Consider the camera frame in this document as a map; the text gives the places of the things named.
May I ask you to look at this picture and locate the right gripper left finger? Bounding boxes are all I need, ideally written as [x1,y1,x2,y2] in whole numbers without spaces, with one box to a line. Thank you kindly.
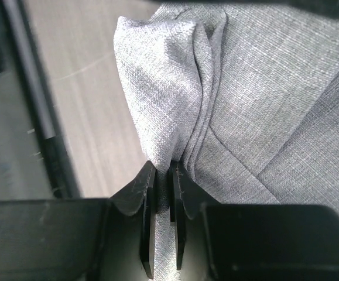
[0,162,156,280]

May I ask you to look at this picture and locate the grey cloth napkin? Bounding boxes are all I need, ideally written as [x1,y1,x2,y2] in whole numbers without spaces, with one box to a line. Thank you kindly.
[112,0,339,270]

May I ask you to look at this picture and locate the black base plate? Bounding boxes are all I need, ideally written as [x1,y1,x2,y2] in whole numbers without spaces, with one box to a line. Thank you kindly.
[0,1,81,200]

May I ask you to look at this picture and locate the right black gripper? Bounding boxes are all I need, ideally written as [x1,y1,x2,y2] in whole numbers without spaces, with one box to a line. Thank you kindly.
[157,0,339,19]

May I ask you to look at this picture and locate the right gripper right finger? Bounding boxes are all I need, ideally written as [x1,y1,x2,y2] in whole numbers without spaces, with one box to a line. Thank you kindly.
[168,162,339,280]

